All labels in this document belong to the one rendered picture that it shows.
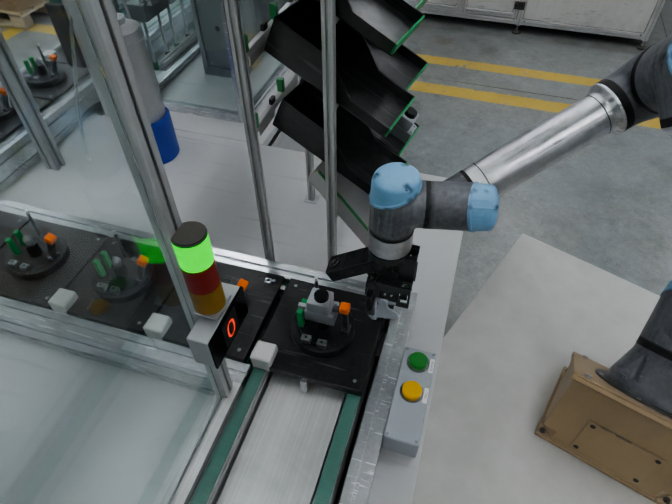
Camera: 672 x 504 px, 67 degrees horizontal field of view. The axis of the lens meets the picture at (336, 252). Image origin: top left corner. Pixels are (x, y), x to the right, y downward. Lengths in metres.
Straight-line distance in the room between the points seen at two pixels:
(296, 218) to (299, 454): 0.73
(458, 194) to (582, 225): 2.28
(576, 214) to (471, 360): 1.94
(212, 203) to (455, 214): 0.99
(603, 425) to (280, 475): 0.60
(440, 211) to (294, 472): 0.57
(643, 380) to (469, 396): 0.35
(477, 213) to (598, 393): 0.41
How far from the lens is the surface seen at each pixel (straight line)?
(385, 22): 0.96
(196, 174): 1.74
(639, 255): 3.00
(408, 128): 1.22
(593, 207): 3.17
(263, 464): 1.06
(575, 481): 1.19
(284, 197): 1.60
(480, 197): 0.78
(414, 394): 1.05
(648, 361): 1.07
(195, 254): 0.71
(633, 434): 1.08
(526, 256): 1.50
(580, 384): 1.01
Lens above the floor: 1.90
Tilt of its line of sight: 47 degrees down
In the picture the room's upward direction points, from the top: 1 degrees counter-clockwise
